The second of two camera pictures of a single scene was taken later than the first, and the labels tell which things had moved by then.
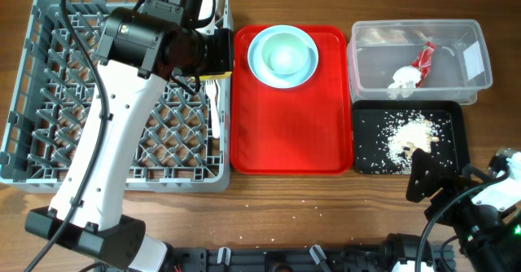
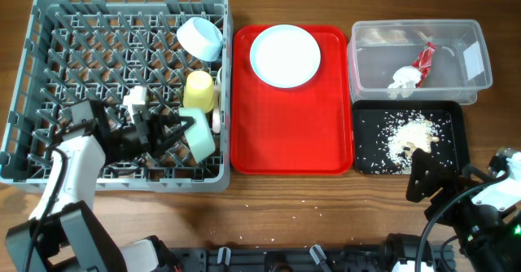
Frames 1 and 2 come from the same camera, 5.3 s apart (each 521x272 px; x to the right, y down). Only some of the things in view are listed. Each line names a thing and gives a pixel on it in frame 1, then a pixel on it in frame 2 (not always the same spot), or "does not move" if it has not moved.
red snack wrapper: (424, 61) does not move
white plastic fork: (211, 89) does not move
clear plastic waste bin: (419, 61) does not move
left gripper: (224, 40) -> (151, 142)
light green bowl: (285, 54) -> (199, 135)
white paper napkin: (404, 81) does not move
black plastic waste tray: (387, 133) does not move
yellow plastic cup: (221, 76) -> (199, 91)
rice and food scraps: (387, 144) does not move
